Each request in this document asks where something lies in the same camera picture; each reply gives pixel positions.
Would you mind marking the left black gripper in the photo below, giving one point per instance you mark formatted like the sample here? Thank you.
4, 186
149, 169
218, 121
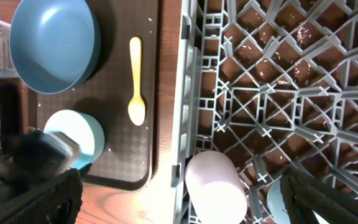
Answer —
38, 156

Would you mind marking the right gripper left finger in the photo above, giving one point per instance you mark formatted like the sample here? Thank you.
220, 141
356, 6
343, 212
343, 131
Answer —
58, 200

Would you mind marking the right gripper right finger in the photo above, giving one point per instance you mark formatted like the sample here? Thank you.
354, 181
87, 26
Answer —
305, 197

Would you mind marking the light blue cup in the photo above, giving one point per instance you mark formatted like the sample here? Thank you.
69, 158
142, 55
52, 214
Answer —
276, 204

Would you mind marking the light blue rice bowl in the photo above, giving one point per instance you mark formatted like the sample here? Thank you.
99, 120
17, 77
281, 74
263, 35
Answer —
83, 129

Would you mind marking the pink cup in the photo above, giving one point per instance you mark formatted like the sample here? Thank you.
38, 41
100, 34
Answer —
215, 188

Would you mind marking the dark blue plate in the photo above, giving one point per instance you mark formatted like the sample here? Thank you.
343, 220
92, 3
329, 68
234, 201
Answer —
54, 44

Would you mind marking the grey dishwasher rack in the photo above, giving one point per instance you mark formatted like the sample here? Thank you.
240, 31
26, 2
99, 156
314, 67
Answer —
270, 84

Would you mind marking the dark brown serving tray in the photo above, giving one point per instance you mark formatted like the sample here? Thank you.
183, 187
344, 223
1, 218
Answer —
126, 162

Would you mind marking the yellow plastic spoon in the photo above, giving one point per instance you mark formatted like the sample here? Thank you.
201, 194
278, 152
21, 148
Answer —
136, 106

